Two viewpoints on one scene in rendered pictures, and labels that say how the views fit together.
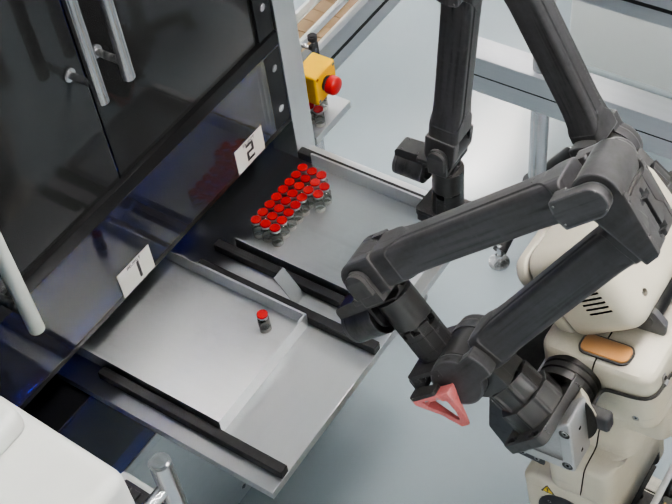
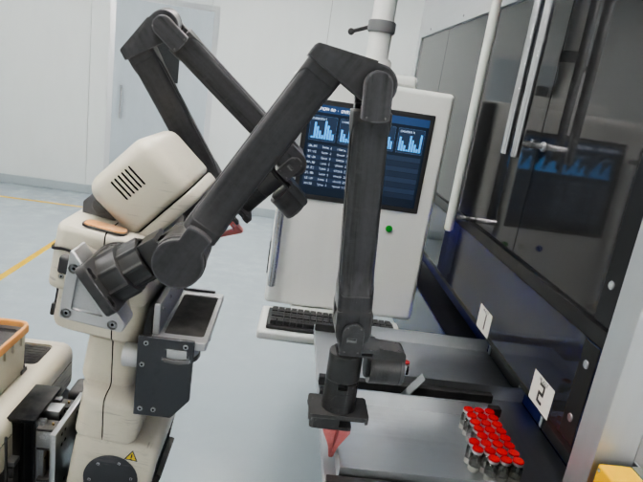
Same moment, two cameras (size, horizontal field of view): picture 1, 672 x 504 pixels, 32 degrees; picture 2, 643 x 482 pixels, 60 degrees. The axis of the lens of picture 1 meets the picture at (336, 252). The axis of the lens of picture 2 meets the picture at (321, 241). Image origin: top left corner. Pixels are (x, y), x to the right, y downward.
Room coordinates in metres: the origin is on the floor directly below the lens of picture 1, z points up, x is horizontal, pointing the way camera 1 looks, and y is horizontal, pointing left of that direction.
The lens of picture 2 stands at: (1.98, -0.86, 1.51)
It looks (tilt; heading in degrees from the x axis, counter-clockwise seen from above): 15 degrees down; 136
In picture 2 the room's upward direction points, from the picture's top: 9 degrees clockwise
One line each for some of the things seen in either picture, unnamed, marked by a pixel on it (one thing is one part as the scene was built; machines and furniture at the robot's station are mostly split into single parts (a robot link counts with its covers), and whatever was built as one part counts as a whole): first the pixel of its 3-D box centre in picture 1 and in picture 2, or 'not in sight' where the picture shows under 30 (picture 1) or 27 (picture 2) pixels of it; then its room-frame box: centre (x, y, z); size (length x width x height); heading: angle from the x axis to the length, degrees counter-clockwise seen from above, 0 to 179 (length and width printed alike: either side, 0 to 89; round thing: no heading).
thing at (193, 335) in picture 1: (189, 333); (438, 361); (1.29, 0.28, 0.90); 0.34 x 0.26 x 0.04; 50
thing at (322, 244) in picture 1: (347, 231); (421, 439); (1.48, -0.03, 0.90); 0.34 x 0.26 x 0.04; 50
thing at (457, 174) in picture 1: (444, 175); (347, 364); (1.42, -0.21, 1.07); 0.07 x 0.06 x 0.07; 52
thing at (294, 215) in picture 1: (299, 208); (477, 441); (1.55, 0.06, 0.90); 0.18 x 0.02 x 0.05; 140
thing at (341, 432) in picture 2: not in sight; (326, 430); (1.41, -0.22, 0.94); 0.07 x 0.07 x 0.09; 50
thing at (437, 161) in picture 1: (426, 156); (370, 347); (1.44, -0.18, 1.11); 0.11 x 0.09 x 0.12; 52
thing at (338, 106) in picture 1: (306, 112); not in sight; (1.86, 0.02, 0.87); 0.14 x 0.13 x 0.02; 50
